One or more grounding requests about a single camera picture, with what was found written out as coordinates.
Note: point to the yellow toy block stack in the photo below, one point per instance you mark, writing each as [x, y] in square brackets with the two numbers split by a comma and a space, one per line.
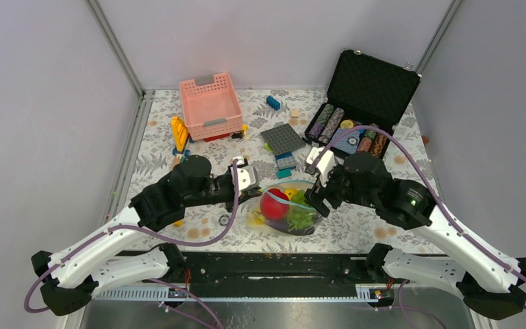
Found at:
[180, 134]

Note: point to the red fake apple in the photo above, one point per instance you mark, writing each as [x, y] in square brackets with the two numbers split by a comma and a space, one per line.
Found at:
[270, 206]

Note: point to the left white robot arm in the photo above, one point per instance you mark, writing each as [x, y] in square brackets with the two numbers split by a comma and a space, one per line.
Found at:
[129, 247]

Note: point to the green fake grapes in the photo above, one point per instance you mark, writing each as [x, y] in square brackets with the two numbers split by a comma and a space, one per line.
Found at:
[301, 213]

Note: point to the purple fake eggplant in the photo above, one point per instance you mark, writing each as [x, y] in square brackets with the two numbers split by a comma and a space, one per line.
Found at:
[284, 227]

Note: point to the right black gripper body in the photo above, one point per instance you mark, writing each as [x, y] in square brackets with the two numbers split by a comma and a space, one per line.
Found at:
[338, 188]

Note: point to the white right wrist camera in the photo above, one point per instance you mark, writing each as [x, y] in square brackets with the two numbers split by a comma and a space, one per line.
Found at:
[320, 166]

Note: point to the red toy brick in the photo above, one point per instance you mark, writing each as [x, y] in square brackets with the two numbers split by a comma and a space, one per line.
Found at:
[217, 137]

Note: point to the pink plastic basket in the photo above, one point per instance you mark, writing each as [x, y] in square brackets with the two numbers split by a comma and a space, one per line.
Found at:
[210, 106]

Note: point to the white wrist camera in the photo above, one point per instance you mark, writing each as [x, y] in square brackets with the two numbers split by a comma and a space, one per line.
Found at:
[246, 176]
[320, 166]

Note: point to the teal toy block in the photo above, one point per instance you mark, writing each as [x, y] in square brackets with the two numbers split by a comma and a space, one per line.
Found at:
[284, 173]

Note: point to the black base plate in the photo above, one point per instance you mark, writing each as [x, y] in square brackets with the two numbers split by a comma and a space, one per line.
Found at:
[270, 275]

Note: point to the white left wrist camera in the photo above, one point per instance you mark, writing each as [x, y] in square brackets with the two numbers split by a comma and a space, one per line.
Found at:
[246, 176]

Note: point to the yellow fake banana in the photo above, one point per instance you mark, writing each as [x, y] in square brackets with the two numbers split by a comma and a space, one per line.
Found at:
[290, 192]

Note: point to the grey lego brick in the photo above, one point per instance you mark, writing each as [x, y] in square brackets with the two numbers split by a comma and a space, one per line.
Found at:
[286, 161]

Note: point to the clear zip top bag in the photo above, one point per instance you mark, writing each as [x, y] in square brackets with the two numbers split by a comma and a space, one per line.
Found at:
[254, 216]

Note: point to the black poker chip case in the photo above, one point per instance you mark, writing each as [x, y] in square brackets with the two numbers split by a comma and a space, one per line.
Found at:
[369, 91]

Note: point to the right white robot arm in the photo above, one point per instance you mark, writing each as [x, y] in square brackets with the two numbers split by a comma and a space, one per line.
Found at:
[487, 280]

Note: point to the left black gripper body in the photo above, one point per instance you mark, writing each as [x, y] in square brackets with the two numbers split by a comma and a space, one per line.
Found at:
[228, 197]

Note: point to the grey lego baseplate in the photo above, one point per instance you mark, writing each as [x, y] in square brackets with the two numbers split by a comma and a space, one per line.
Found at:
[282, 139]

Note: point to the blue toy brick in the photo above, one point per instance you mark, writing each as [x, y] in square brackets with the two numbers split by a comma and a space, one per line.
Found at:
[273, 103]

